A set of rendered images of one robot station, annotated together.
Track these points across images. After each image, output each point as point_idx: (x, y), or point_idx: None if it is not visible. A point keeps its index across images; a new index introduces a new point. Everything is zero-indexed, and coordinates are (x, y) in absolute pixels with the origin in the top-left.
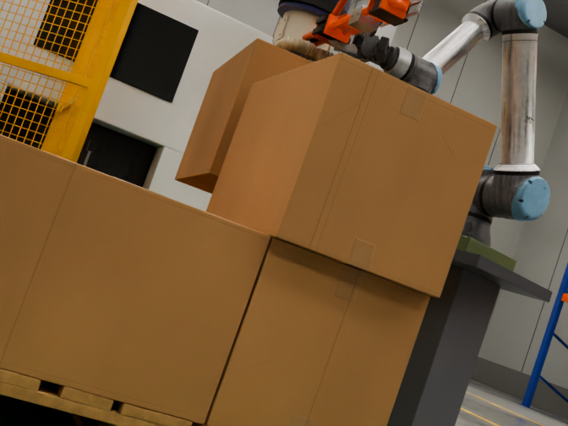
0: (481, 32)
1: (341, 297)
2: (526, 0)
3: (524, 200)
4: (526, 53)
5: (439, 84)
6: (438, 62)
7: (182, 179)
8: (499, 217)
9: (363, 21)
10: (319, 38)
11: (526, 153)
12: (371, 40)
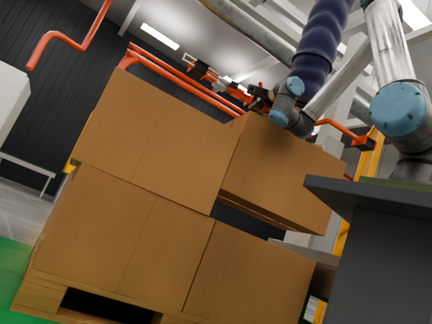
0: None
1: (71, 180)
2: None
3: (373, 112)
4: (369, 17)
5: (288, 84)
6: (332, 76)
7: (265, 222)
8: (409, 148)
9: (212, 84)
10: (256, 111)
11: (384, 76)
12: None
